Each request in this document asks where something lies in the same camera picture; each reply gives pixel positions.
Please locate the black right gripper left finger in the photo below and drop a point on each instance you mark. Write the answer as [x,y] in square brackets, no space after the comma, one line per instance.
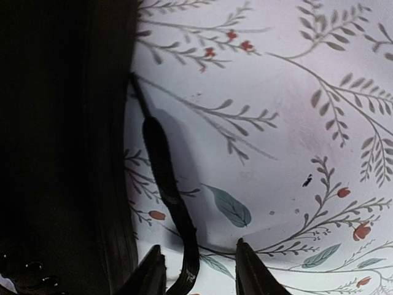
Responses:
[150,276]

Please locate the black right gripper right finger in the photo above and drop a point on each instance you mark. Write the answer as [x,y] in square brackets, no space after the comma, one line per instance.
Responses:
[252,276]

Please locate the black front canvas sneaker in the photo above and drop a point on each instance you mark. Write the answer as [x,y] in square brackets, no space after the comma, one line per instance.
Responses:
[65,218]

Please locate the floral tablecloth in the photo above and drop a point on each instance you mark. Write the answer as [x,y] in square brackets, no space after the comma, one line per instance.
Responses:
[279,119]

